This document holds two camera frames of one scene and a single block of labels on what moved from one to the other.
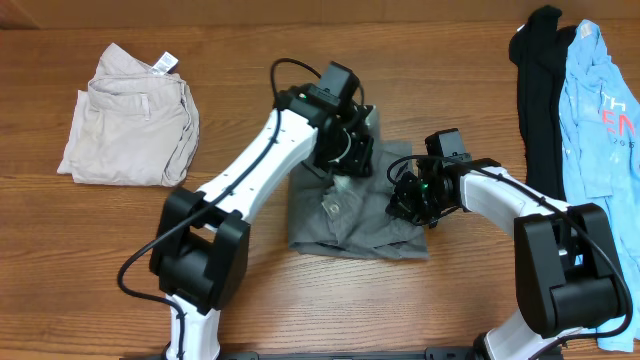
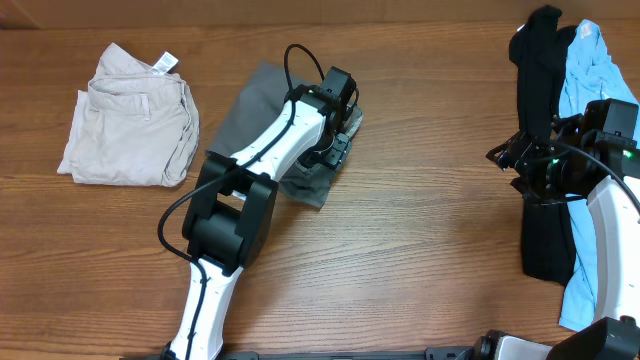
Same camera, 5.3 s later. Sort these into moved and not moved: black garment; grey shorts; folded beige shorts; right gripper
Moved: grey shorts; right gripper
Not moved: folded beige shorts; black garment
